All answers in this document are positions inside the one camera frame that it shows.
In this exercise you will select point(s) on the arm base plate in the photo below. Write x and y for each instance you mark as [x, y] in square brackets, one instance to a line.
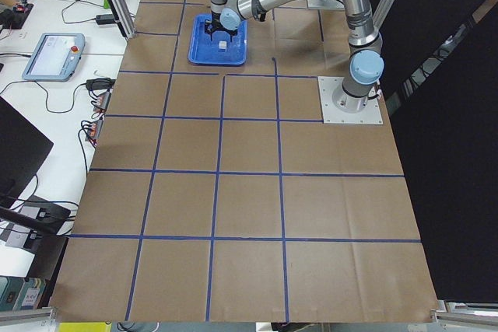
[325, 4]
[338, 107]

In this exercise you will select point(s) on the teach pendant tablet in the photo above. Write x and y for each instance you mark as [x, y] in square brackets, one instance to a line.
[55, 58]

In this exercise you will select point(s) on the brown paper table cover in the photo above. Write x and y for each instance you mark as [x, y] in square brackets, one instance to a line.
[218, 193]

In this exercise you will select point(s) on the black power adapter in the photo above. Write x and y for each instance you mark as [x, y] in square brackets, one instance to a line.
[105, 19]

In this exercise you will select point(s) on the black monitor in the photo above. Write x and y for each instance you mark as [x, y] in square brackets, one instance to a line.
[24, 149]

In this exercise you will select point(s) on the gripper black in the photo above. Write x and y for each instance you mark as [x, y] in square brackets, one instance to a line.
[215, 29]

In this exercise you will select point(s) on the blue plastic tray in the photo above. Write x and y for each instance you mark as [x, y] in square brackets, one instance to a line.
[203, 51]

